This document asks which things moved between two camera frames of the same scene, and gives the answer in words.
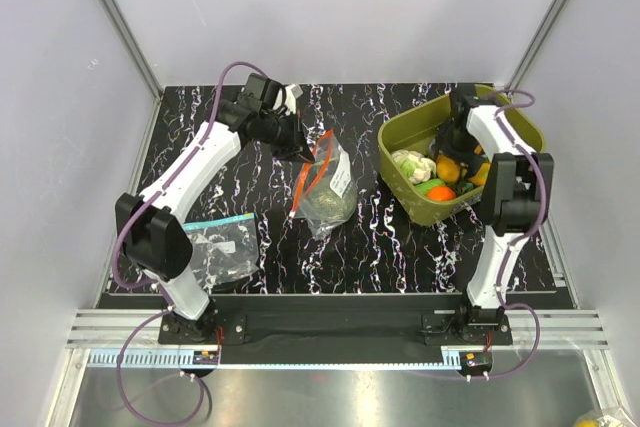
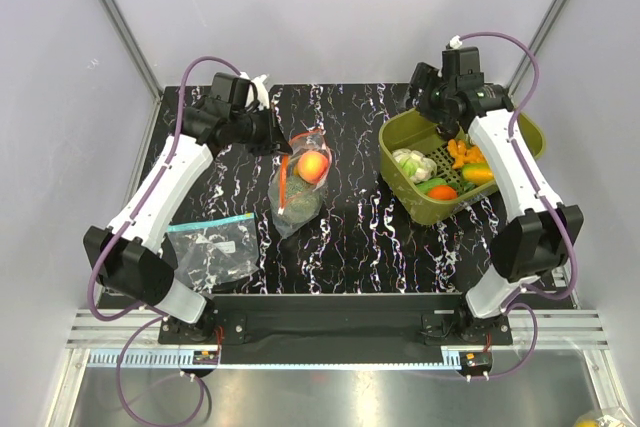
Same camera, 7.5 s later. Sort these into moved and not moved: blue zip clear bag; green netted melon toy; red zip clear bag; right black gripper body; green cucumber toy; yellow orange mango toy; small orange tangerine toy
Moved: right black gripper body; green netted melon toy; red zip clear bag
Not moved: blue zip clear bag; green cucumber toy; yellow orange mango toy; small orange tangerine toy
